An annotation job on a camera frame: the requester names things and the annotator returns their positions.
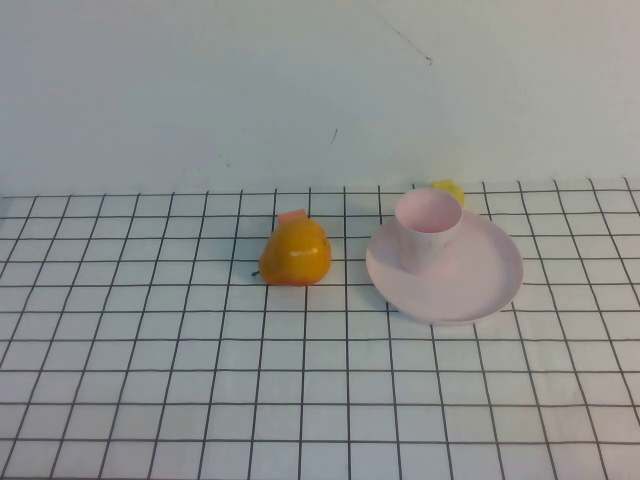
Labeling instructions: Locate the pink plastic plate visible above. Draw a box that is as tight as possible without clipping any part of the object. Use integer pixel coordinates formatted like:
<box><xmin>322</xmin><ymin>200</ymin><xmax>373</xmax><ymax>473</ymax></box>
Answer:
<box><xmin>364</xmin><ymin>207</ymin><xmax>525</xmax><ymax>328</ymax></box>

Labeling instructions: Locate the pink plastic cup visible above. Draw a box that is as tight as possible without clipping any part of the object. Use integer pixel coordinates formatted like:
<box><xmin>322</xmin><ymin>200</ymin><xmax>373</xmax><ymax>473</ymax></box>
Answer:
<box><xmin>393</xmin><ymin>187</ymin><xmax>464</xmax><ymax>276</ymax></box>

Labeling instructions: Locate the white black-grid mat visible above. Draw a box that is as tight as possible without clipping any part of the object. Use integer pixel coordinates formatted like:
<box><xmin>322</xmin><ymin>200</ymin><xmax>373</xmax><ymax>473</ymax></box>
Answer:
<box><xmin>0</xmin><ymin>176</ymin><xmax>640</xmax><ymax>480</ymax></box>

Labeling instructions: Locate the yellow foam block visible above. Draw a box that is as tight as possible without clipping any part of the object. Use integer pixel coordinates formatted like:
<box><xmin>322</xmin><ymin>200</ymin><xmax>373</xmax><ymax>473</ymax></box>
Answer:
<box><xmin>430</xmin><ymin>178</ymin><xmax>467</xmax><ymax>209</ymax></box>

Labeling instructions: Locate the orange plastic pear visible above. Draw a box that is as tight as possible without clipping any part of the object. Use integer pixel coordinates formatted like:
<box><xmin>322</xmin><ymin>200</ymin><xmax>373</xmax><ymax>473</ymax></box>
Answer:
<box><xmin>249</xmin><ymin>215</ymin><xmax>333</xmax><ymax>287</ymax></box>

